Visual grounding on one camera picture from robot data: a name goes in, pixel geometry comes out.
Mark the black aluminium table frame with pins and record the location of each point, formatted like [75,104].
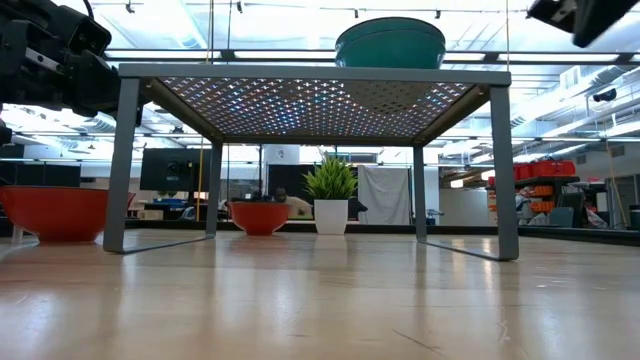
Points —
[380,228]

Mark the grey perforated metal shelf riser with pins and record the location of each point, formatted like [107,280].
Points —
[310,75]

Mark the black computer monitor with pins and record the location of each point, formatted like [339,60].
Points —
[165,165]

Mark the black ceiling security camera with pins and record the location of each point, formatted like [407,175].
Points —
[605,95]

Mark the artificial green plant white pot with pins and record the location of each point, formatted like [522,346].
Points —
[331,217]

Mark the red bowl floral inside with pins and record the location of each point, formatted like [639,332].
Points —
[260,220]
[55,215]

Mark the black partition panel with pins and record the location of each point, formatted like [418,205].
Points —
[287,175]

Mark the grey blue chair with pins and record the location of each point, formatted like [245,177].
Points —
[562,217]

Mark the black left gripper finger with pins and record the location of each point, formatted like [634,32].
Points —
[97,87]

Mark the black shelving rack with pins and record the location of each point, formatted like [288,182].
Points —
[550,179]

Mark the person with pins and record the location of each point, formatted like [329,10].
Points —
[297,205]

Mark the red storage bin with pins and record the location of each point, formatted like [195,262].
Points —
[522,171]
[552,168]

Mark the small grey cylinder post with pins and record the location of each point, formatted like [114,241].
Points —
[18,232]

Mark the white hanging cloth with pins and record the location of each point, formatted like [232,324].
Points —
[384,195]

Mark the yellow vertical pole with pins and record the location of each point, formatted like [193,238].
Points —
[200,205]

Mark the orange storage bin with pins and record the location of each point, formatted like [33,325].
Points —
[542,191]
[542,206]

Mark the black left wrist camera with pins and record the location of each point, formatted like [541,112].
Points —
[87,32]

